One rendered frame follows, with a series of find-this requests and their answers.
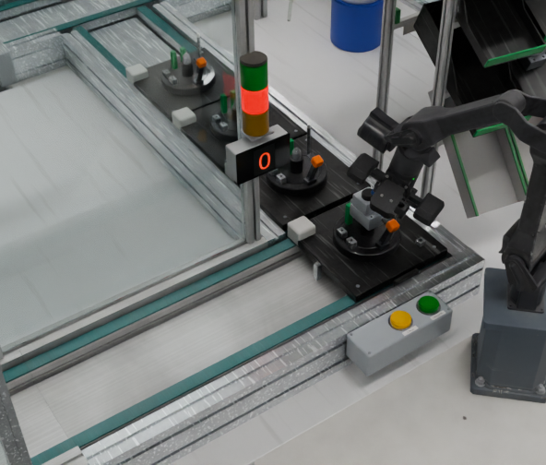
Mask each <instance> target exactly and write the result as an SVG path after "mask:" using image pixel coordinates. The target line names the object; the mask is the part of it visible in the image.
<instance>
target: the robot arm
mask: <svg viewBox="0 0 546 465"><path fill-rule="evenodd" d="M523 114H525V115H531V116H536V117H541V118H543V119H542V120H541V121H540V122H539V123H538V124H537V125H536V126H534V125H533V124H531V123H529V122H528V121H527V119H526V118H525V117H524V116H523ZM498 123H503V124H505V125H507V126H509V128H510V129H511V130H512V131H513V133H514V134H515V135H516V137H517V138H518V139H519V140H520V141H522V142H524V143H525V144H527V145H529V153H530V155H531V158H532V160H533V167H532V171H531V175H530V178H529V182H528V189H527V193H526V196H525V200H524V204H523V208H522V212H521V216H520V219H518V220H517V221H516V222H515V223H514V224H513V225H512V226H511V228H510V229H509V230H508V231H507V232H506V233H505V234H504V236H503V242H502V248H501V250H500V251H499V252H498V253H499V254H502V257H501V259H502V263H503V264H504V265H505V270H506V275H507V279H508V282H509V283H508V284H507V308H508V309H509V310H516V311H523V312H531V313H539V314H543V313H544V290H545V286H546V99H545V98H540V97H535V96H529V95H527V94H526V93H524V92H522V91H521V90H518V89H511V90H508V91H507V92H505V93H502V94H499V95H495V96H492V97H489V98H486V99H482V100H478V101H473V102H470V103H466V104H463V105H459V106H456V107H453V108H445V107H443V106H429V107H424V108H422V109H420V110H419V111H418V112H417V113H415V114H414V115H413V116H409V117H408V118H406V119H405V120H404V121H403V122H402V123H400V124H399V123H398V122H397V121H395V120H394V119H392V118H391V117H389V116H388V115H387V114H385V113H384V112H383V111H382V110H381V109H379V108H378V107H376V108H374V109H373V110H372V111H371V112H370V114H369V116H368V117H367V118H366V119H365V121H364V122H363V124H362V125H361V126H360V127H359V129H358V132H357V136H358V137H360V138H362V139H363V140H364V141H366V142H367V143H368V144H370V145H371V146H373V147H374V148H375V149H377V150H378V151H380V152H381V153H383V154H384V153H385V152H386V150H388V151H389V152H390V151H392V150H393V149H394V148H395V147H396V146H397V149H396V151H395V153H394V156H393V158H392V160H391V162H390V164H389V166H388V169H387V170H386V172H385V173H384V172H382V171H381V170H379V169H377V167H378V164H379V161H377V160H376V159H374V158H373V157H371V156H369V155H368V154H366V153H363V154H361V155H360V156H359V157H358V158H357V159H356V161H355V162H354V163H353V164H352V165H351V166H350V168H349V169H348V172H347V176H348V177H349V178H351V179H352V180H354V181H355V182H357V183H359V184H360V185H362V184H364V182H365V180H366V179H367V177H370V178H371V179H373V180H375V181H376V184H375V185H374V189H373V190H372V191H371V194H372V197H371V200H370V209H371V210H372V211H375V212H376V213H378V214H380V215H381V216H382V217H384V218H386V219H391V218H393V219H394V220H395V219H396V218H400V219H403V217H404V216H405V214H406V213H407V211H408V210H409V208H410V206H411V207H412V208H414V209H415V211H414V213H413V218H414V219H416V220H417V221H420V222H421V223H423V224H424V225H426V226H430V225H431V224H432V223H433V221H434V220H435V219H436V217H437V216H438V215H439V213H440V212H441V211H442V209H443V208H444V206H445V203H444V201H443V200H441V199H439V198H438V197H436V196H434V195H432V194H431V193H428V194H427V195H426V196H425V197H424V198H423V199H422V198H420V197H418V196H416V195H415V194H416V193H417V192H418V190H417V189H416V188H414V187H413V186H414V185H415V183H416V180H417V178H418V176H419V174H420V172H421V169H422V167H423V164H424V165H426V166H427V167H431V166H432V165H433V164H434V163H435V162H436V161H437V160H438V159H439V158H440V155H439V153H438V152H437V151H436V150H435V147H431V146H432V145H434V144H436V143H437V142H439V141H441V140H442V139H444V138H445V137H448V136H450V135H454V134H457V133H461V132H465V131H469V130H472V129H476V128H480V127H484V126H487V125H494V124H498ZM375 168H376V169H375Z"/></svg>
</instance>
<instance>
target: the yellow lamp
mask: <svg viewBox="0 0 546 465"><path fill-rule="evenodd" d="M242 118H243V132H244V133H245V134H246V135H248V136H250V137H261V136H263V135H265V134H266V133H267V132H268V130H269V113H268V109H267V110H266V111H265V112H264V113H261V114H249V113H246V112H244V111H243V109H242Z"/></svg>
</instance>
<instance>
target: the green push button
mask: <svg viewBox="0 0 546 465"><path fill-rule="evenodd" d="M418 307H419V308H420V310H421V311H423V312H424V313H427V314H431V313H434V312H436V311H437V310H438V308H439V302H438V300H437V299H436V298H434V297H432V296H429V295H426V296H423V297H422V298H420V300H419V302H418Z"/></svg>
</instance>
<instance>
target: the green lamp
mask: <svg viewBox="0 0 546 465"><path fill-rule="evenodd" d="M240 77H241V86H242V88H243V89H246V90H249V91H260V90H262V89H265V88H266V87H267V85H268V71H267V62H266V63H265V64H264V65H262V66H259V67H248V66H244V65H243V64H241V62H240Z"/></svg>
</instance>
